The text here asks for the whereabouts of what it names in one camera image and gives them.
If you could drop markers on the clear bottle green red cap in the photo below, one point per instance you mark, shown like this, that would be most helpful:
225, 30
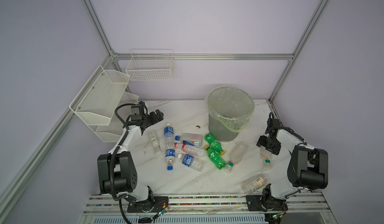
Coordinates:
236, 156

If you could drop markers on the clear bottle white label front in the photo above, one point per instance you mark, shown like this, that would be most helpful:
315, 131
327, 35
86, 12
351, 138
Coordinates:
254, 183

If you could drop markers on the clear bottle red white label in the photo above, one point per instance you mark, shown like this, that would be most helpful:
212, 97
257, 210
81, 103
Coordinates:
191, 150

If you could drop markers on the clear bottle blue cap lower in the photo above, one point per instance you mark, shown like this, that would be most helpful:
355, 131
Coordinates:
170, 158

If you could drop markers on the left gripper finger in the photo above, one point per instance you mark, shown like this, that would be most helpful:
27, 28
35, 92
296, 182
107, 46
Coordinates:
153, 122
159, 115

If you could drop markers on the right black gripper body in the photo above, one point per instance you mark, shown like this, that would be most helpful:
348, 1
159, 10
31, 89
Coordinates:
267, 142

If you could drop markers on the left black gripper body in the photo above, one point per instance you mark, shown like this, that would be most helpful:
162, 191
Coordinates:
151, 113

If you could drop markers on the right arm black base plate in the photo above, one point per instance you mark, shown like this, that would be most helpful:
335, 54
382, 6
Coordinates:
264, 204

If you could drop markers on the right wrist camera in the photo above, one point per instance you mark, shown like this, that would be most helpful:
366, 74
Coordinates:
272, 123

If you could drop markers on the clear bottle blue label angled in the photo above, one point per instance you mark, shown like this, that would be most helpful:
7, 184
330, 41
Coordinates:
191, 162

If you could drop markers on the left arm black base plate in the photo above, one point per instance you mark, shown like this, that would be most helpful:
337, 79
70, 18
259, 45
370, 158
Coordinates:
147, 204

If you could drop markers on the aluminium front rail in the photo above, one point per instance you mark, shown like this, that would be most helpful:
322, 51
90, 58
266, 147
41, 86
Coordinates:
300, 208

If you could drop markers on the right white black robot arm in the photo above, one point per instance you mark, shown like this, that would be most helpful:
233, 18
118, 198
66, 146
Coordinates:
308, 167

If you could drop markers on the clear bottle blue cap sideways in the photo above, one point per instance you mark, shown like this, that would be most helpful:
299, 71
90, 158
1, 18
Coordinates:
190, 139

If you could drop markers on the green bottle lower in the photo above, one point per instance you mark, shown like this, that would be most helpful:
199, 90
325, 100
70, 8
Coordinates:
215, 157

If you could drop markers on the upper white mesh shelf basket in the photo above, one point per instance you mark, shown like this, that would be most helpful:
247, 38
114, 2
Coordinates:
96, 102

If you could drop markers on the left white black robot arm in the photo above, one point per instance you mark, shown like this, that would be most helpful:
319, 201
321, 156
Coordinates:
116, 169

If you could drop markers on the white wire wall basket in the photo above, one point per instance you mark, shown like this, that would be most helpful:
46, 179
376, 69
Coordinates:
151, 65

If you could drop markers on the white mesh shelf basket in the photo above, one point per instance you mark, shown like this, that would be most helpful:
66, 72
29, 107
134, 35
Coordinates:
96, 102
112, 132

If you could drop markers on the lower white mesh shelf basket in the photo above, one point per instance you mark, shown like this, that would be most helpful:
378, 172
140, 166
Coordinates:
112, 132

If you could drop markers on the grey mesh waste bin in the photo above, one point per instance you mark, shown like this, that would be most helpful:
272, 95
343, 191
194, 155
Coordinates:
229, 116

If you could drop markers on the green bottle upper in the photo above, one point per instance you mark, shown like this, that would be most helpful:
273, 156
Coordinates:
214, 144

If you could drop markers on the clear bottle green band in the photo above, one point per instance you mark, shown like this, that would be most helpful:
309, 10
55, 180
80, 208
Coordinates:
266, 158

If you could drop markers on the translucent green bin liner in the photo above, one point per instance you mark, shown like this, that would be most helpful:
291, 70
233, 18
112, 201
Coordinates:
231, 104

